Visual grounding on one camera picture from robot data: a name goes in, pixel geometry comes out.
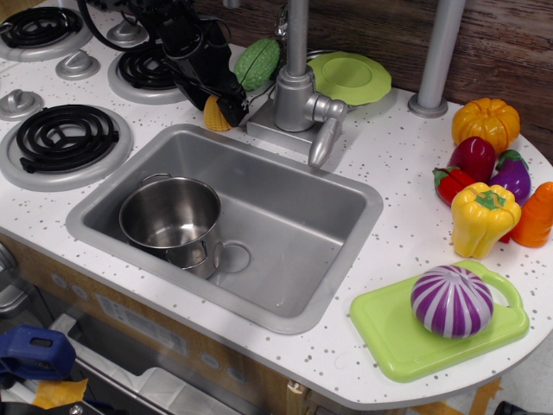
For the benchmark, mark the back right black burner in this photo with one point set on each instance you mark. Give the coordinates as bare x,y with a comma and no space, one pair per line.
144,78

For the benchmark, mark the orange toy carrot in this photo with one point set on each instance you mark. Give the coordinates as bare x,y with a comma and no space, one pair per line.
535,225

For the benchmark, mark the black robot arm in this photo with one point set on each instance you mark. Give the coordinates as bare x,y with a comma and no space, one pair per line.
149,14

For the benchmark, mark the red toy chili pepper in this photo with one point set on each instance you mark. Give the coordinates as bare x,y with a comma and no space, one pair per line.
450,181

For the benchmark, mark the grey stove knob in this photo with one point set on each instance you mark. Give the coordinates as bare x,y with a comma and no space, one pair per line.
77,66
126,35
20,104

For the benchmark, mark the green toy plate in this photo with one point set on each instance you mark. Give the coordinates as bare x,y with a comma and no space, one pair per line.
352,78

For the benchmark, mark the yellow toy bell pepper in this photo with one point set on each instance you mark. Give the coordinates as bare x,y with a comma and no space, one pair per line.
482,215

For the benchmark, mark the front left black burner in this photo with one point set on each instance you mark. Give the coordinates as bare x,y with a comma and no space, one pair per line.
65,147

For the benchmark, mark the toy oven door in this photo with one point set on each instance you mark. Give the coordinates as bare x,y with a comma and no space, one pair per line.
145,381

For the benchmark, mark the yellow tape piece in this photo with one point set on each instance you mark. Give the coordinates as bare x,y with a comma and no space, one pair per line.
56,393

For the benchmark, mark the blue clamp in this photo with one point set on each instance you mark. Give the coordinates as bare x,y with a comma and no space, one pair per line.
33,353

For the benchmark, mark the grey stove knob middle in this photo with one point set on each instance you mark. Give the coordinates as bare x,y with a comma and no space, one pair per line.
77,66

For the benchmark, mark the back left black burner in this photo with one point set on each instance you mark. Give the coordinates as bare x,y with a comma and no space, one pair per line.
42,34

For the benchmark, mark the grey toy sink basin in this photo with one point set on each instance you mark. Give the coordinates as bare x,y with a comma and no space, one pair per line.
290,233

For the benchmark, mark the orange toy pumpkin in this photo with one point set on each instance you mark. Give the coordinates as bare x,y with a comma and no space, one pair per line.
492,120

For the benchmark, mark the grey vertical pole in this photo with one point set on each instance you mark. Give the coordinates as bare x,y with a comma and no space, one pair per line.
429,101

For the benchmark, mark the grey toy faucet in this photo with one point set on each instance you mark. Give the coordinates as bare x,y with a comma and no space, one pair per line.
298,117

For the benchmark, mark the grey stove knob front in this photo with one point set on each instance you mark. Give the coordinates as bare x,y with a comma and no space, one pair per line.
20,104

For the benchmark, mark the black burner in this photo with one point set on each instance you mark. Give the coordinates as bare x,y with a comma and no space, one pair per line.
42,34
65,147
144,78

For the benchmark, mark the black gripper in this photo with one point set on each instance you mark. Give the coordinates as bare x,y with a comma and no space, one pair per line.
198,53

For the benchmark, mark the green toy bitter gourd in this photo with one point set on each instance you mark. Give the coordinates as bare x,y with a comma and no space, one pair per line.
257,63

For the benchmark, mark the yellow toy corn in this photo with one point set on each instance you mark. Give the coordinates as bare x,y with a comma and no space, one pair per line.
213,117

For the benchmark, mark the green toy cutting board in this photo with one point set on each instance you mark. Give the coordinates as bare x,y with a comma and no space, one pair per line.
405,351

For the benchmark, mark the grey stove knob back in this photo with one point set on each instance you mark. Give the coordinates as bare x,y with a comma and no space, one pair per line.
126,35

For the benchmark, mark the dark red toy pepper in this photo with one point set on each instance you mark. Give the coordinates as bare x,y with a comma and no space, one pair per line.
476,157

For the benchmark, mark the purple striped toy onion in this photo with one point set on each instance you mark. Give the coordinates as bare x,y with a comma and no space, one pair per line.
452,302

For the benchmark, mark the stainless steel pot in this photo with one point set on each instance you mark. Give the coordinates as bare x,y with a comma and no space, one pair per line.
175,219

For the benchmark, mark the purple toy eggplant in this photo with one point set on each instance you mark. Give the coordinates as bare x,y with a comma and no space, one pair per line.
512,173

